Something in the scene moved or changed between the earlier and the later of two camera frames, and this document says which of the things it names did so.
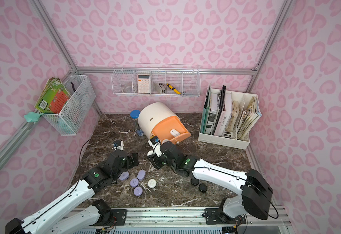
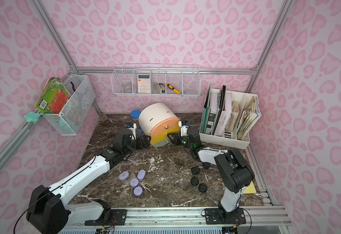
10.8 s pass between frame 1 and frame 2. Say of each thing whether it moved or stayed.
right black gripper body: moved
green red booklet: stayed
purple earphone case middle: stayed
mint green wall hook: stayed
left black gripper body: moved
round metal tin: stayed
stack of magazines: stayed
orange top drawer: moved
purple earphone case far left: stayed
